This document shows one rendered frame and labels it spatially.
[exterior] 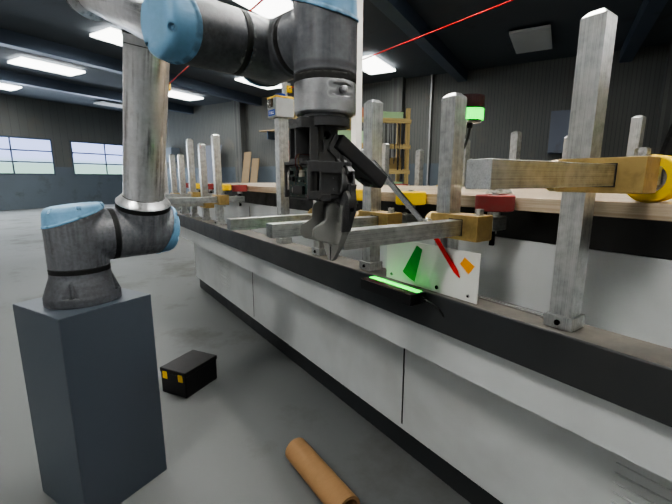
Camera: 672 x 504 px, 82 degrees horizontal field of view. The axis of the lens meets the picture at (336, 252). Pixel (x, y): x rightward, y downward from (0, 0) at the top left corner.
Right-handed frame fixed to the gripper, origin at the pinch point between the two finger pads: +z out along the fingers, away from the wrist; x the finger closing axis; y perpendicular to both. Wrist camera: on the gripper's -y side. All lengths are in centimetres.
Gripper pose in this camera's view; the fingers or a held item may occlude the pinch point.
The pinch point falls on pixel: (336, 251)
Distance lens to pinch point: 61.3
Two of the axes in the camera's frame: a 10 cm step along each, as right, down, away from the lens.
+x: 5.7, 1.6, -8.1
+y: -8.2, 1.0, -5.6
